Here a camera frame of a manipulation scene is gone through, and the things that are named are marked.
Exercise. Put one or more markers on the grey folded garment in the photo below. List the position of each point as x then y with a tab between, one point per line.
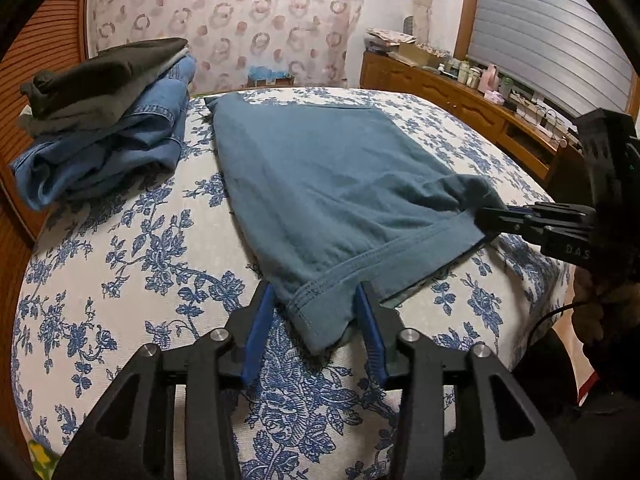
75	120

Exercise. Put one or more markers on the person's right hand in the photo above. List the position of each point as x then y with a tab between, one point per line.
595	310

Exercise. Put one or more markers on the blue denim jeans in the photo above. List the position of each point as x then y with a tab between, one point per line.
110	155

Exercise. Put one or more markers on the grey window blind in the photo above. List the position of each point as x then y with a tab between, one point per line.
540	35

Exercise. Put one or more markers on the beige tied curtain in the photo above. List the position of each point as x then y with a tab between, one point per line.
420	5

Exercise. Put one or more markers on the circle patterned curtain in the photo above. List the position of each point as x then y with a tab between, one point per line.
225	20

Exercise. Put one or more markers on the wooden sideboard cabinet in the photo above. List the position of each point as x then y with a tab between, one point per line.
450	95

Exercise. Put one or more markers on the folded patterned cloth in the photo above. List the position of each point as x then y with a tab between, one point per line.
390	39

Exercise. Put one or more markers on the blue box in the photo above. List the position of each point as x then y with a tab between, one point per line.
270	76

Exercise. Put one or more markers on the small pink box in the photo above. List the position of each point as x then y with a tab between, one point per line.
494	96

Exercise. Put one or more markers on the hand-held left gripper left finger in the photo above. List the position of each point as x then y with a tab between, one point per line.
255	330

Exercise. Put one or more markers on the row of bottles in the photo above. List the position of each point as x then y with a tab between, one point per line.
467	72

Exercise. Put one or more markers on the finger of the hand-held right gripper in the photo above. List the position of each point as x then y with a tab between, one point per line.
505	217
565	242

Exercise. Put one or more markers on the blue floral bed sheet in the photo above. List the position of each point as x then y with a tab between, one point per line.
150	285

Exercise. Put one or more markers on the cardboard box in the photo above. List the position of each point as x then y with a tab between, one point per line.
422	52

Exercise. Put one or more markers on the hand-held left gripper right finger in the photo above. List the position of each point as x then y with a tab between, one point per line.
372	330

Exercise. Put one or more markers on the pink bottle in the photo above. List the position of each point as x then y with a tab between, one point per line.
490	79

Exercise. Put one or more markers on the teal shorts pants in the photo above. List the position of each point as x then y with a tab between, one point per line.
330	185

